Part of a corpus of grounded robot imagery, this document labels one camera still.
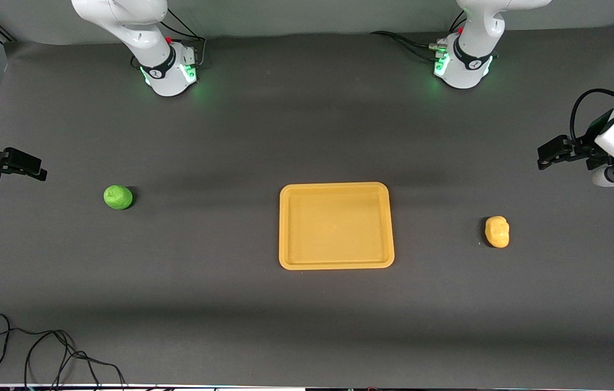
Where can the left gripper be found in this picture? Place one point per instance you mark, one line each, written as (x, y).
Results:
(583, 149)

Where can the green apple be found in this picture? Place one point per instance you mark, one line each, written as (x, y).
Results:
(117, 197)

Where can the yellow potato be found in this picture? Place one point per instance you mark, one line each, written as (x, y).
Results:
(497, 232)

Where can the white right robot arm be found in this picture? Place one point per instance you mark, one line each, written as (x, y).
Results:
(122, 21)

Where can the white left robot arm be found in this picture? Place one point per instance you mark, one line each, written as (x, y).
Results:
(475, 60)

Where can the yellow plastic tray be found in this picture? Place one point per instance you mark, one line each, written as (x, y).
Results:
(337, 228)

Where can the dark grey table mat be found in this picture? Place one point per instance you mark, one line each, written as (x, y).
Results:
(307, 326)

